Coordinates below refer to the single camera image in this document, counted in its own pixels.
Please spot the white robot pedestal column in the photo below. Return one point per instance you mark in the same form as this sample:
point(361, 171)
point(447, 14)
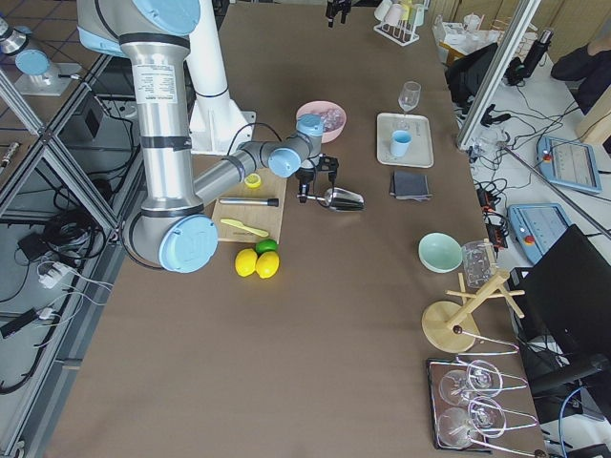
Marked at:
point(217, 124)

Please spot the halved lemon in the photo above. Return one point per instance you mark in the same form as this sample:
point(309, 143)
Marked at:
point(253, 181)

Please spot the stainless steel ice scoop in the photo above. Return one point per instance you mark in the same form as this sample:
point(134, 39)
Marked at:
point(340, 200)

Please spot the green lime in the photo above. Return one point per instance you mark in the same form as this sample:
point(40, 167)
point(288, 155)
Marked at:
point(266, 245)

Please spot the wooden cup tree stand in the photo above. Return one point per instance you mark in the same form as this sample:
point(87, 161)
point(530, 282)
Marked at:
point(450, 326)

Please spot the light blue plastic cup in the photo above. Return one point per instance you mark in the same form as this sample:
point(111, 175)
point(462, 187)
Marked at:
point(399, 143)

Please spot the whole yellow lemon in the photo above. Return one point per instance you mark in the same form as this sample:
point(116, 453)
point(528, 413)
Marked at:
point(267, 264)
point(245, 262)

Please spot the aluminium frame post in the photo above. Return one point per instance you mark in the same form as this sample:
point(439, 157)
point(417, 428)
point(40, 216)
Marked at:
point(521, 19)

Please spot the lower whole yellow lemon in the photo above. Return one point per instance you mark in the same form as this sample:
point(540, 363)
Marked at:
point(267, 264)

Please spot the bamboo cutting board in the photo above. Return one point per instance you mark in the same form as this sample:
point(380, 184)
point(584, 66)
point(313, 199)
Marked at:
point(264, 217)

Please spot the clear wine glass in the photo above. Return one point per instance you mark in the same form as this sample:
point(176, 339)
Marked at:
point(408, 100)

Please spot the white wire cup rack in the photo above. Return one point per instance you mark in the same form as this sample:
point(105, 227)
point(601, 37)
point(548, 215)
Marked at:
point(399, 20)

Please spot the lower inverted wine glass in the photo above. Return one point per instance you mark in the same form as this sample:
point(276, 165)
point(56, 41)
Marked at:
point(470, 422)

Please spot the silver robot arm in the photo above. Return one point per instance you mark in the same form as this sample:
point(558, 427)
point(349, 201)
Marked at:
point(166, 43)

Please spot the black computer monitor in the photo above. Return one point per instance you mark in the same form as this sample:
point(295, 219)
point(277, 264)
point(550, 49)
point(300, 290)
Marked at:
point(567, 296)

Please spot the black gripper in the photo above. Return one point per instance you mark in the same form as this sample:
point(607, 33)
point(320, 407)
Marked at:
point(336, 8)
point(304, 178)

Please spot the cream plastic tray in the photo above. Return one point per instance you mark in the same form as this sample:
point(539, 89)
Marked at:
point(419, 153)

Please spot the pink bowl of ice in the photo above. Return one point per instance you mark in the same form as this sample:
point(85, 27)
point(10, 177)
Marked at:
point(333, 115)

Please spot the upper blue teach pendant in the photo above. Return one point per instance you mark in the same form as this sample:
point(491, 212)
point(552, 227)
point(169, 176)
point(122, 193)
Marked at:
point(568, 163)

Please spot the blue teach pendant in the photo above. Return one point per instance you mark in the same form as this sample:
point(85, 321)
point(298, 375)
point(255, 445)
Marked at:
point(568, 163)
point(537, 227)

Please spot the yellow plastic knife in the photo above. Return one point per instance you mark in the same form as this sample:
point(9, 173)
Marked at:
point(240, 225)

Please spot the black framed glass tray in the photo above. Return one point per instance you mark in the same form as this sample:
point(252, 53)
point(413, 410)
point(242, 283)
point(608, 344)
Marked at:
point(436, 369)

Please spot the folded grey cloth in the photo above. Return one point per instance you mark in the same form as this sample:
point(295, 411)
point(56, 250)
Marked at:
point(409, 186)

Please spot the inverted wine glass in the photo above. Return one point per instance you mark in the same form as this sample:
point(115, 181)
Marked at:
point(470, 422)
point(477, 378)

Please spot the lower blue teach pendant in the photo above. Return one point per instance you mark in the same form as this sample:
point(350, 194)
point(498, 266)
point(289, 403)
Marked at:
point(537, 227)

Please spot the glass jar on stand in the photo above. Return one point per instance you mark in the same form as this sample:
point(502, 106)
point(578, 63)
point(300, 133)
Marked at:
point(478, 262)

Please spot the upper whole yellow lemon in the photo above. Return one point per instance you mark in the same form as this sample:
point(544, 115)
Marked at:
point(245, 262)

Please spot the upper inverted wine glass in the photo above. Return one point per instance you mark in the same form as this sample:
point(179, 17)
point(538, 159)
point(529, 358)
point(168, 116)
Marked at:
point(477, 378)

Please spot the pale green bowl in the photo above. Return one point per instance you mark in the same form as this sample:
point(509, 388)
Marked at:
point(440, 253)

